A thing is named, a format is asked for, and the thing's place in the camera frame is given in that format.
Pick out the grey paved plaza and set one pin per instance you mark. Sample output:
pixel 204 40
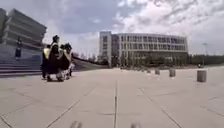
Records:
pixel 133 100

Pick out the white glass-fronted building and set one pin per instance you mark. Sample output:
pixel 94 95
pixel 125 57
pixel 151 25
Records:
pixel 150 45

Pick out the group of people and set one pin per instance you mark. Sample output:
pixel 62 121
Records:
pixel 55 60

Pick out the row of grey bollards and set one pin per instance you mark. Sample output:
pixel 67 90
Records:
pixel 201 76

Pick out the lamp pole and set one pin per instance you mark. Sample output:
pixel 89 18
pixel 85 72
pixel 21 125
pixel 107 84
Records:
pixel 204 53

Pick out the person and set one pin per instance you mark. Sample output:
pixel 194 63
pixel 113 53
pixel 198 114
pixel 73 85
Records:
pixel 18 50

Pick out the grey stepped building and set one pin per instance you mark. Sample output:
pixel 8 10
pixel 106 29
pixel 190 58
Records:
pixel 23 30

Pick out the grey stone steps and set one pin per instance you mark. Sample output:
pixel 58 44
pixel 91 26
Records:
pixel 16 68

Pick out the row of trees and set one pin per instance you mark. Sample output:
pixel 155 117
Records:
pixel 208 59

